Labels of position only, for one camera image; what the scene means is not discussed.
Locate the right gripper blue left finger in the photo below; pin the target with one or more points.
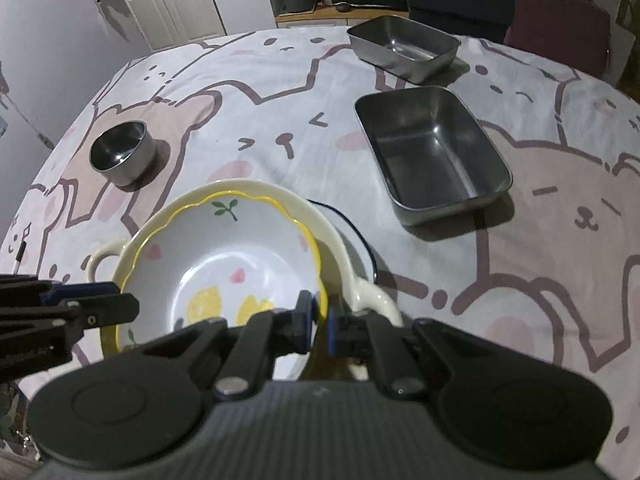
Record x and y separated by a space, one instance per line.
266 337

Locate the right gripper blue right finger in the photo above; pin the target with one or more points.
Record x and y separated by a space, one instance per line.
384 349

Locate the yellow rimmed floral bowl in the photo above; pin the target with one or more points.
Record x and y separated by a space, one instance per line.
227 255

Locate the cream ceramic handled bowl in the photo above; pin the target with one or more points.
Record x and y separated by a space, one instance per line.
338 275

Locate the large rectangular steel tray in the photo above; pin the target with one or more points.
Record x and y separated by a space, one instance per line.
434 156

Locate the small round steel bowl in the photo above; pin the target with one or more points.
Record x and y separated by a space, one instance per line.
123 153

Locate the bear print tablecloth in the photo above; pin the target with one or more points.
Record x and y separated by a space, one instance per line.
551 270

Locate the small rectangular steel tray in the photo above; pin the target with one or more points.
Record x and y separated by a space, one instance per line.
404 48

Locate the white kitchen cabinet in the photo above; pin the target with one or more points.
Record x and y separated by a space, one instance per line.
166 24

